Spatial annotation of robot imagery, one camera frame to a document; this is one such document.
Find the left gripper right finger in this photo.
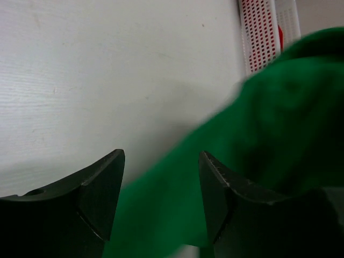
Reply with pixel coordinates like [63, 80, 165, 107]
[199, 152, 343, 257]

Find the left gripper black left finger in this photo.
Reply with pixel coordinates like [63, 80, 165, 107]
[1, 149, 125, 257]

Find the green t shirt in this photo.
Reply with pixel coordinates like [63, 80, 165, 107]
[103, 27, 343, 257]

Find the red t shirt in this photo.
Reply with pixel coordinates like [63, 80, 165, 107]
[278, 25, 284, 52]

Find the white plastic basket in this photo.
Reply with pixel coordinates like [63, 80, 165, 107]
[239, 0, 301, 76]

